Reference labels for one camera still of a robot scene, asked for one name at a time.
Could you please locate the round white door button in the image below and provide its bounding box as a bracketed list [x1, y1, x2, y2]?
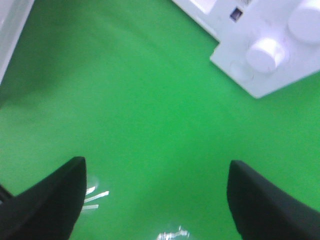
[229, 61, 254, 82]

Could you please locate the white microwave door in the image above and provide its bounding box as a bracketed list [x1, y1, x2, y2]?
[0, 0, 35, 79]

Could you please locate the white microwave oven body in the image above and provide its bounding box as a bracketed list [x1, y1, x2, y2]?
[176, 0, 320, 99]

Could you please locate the upper white microwave knob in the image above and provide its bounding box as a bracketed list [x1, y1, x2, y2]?
[288, 0, 320, 44]

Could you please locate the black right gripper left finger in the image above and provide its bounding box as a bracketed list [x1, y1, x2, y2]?
[0, 156, 87, 240]

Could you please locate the white microwave knob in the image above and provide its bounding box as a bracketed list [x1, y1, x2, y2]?
[245, 37, 286, 73]
[288, 0, 320, 44]

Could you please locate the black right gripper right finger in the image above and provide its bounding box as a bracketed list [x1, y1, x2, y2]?
[226, 160, 320, 240]

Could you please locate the lower white microwave knob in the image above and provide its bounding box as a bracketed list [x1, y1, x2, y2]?
[245, 37, 286, 73]

